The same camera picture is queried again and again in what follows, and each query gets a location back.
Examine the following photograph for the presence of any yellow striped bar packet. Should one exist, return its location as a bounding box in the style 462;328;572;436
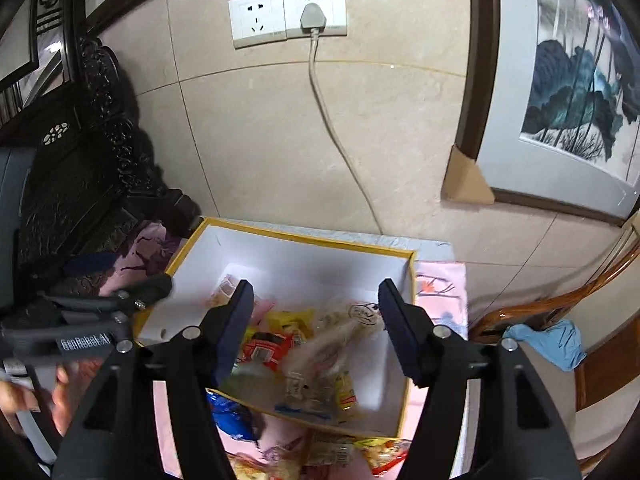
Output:
334;371;360;413

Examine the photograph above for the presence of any blue cloth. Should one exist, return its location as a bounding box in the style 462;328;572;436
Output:
502;319;587;372

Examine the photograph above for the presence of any framed lotus painting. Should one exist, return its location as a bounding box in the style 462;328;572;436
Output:
455;0;640;226

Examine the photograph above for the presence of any wooden chair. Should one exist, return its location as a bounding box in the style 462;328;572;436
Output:
467;220;640;476

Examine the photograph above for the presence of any brown pastry clear packet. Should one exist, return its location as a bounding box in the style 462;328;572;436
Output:
209;274;241;307

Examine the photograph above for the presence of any blue snack packet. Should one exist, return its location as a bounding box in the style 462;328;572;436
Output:
209;391;262;442

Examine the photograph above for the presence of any white cartoon face packet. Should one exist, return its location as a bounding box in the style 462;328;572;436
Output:
320;301;385;356

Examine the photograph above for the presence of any yellow cardboard box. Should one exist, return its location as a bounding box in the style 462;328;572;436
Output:
132;216;418;438

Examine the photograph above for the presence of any cardboard corner protector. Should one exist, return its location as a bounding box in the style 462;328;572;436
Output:
441;144;496;206

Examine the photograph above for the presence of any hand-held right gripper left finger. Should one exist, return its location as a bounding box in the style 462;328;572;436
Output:
52;280;255;480

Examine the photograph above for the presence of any orange striped cracker packet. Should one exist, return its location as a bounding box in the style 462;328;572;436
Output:
227;452;301;480

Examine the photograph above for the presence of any grey power cable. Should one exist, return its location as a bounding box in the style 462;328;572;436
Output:
308;27;383;236

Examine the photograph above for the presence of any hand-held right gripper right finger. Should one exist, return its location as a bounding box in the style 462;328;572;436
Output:
377;278;583;480

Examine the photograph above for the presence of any dark carved wooden bench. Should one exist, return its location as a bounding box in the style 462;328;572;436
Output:
0;0;206;301

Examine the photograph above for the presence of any grey power plug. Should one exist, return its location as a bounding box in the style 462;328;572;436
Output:
299;2;328;31

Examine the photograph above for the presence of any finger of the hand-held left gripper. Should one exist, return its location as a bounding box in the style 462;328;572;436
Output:
42;274;174;314
65;253;120;277

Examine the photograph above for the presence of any red snack packet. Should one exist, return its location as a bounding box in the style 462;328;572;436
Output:
240;332;296;372

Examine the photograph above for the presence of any yellow peanut packet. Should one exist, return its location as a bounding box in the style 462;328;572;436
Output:
357;437;413;476

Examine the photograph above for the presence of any blue white small packet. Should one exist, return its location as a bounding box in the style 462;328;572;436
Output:
277;370;336;418

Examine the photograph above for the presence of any pink floral tablecloth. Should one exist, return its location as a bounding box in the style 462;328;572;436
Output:
112;222;471;480

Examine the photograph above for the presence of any oat bar clear packet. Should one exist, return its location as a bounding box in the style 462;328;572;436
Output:
306;432;357;467

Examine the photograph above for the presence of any yellow transparent packet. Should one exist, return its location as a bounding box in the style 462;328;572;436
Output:
265;310;315;346

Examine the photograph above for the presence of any person's left hand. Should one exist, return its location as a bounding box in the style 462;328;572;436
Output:
0;360;103;438

